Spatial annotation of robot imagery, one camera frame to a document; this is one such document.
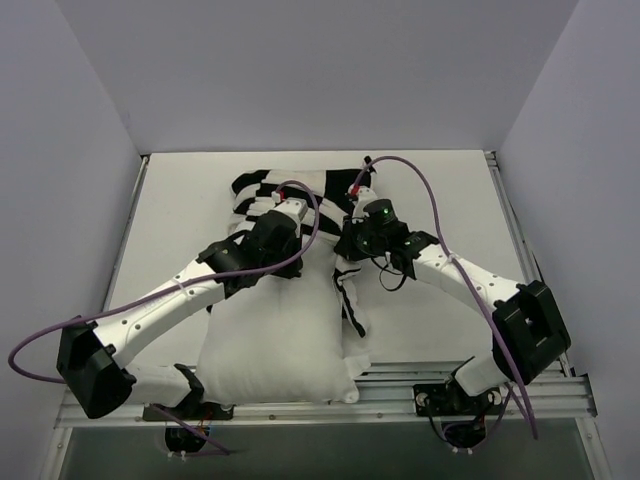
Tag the aluminium right side rail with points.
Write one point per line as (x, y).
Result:
(525, 254)

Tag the aluminium rail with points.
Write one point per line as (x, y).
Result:
(525, 254)
(134, 199)
(386, 395)

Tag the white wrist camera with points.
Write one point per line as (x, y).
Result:
(360, 197)
(295, 209)

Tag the aluminium front rail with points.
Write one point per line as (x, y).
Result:
(386, 395)

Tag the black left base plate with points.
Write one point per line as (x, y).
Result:
(207, 411)

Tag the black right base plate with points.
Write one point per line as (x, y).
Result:
(430, 399)

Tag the white pillow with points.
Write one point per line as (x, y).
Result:
(281, 341)

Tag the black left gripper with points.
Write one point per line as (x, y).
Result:
(288, 265)

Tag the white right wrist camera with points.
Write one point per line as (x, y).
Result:
(360, 197)

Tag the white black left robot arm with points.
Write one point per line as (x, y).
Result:
(96, 359)

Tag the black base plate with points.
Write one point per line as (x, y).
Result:
(430, 399)
(207, 411)

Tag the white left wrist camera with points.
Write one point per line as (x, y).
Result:
(295, 209)

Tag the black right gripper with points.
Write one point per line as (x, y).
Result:
(347, 246)

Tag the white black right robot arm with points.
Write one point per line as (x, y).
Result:
(529, 333)

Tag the aluminium left side rail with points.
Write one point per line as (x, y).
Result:
(134, 199)

